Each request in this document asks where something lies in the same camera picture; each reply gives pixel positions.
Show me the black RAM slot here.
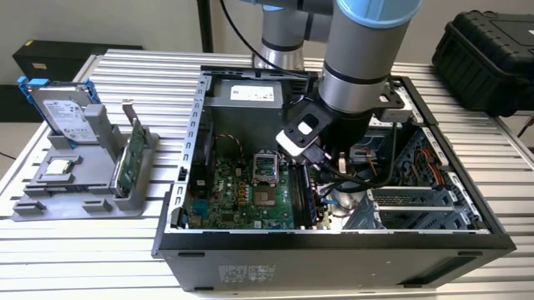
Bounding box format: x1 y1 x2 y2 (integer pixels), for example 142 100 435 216
294 162 306 231
299 164 311 231
290 162 300 231

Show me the grey power supply box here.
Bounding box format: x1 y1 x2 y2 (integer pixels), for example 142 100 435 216
203 79 292 157

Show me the perforated disk bay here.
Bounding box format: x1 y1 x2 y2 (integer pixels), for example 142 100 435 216
342 127 490 234

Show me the CPU socket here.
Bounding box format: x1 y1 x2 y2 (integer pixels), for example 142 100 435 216
252 186 278 208

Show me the black case fan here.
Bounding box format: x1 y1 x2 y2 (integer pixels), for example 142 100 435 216
190 124 218 201

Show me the green motherboard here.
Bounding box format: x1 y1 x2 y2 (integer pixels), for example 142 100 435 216
186 156 335 232

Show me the black hard carrying case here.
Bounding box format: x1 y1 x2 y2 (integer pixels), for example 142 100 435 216
431 11 534 118

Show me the black PC case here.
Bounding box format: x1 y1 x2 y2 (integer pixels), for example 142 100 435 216
150 65 518 293

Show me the black pole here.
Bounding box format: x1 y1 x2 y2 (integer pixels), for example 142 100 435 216
196 0 215 53

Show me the green graphics card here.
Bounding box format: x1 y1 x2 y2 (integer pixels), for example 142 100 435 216
108 98 154 199

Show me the grey parts rack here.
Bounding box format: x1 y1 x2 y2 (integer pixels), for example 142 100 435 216
11 104 162 222

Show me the hard disk in blue carrier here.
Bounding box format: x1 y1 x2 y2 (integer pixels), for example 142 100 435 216
16 76 99 148

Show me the silver CPU chip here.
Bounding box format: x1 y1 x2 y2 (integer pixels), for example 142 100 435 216
44 158 76 175

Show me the black cabinet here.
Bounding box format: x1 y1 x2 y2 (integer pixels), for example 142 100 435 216
11 39 144 123

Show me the black camera cable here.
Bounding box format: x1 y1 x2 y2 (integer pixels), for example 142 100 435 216
319 123 399 192

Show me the silver camera box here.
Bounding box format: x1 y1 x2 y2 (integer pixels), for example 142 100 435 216
375 90 413 123

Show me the white camera on black bracket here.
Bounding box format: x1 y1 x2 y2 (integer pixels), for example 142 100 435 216
275 102 335 157

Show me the metal socket cover frame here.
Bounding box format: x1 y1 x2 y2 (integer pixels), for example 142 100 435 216
252 150 280 186

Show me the twisted coloured fan wire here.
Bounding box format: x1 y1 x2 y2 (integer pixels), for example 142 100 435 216
212 134 247 166

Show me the orange red wire bundle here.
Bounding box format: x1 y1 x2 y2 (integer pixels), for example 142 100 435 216
410 149 445 192

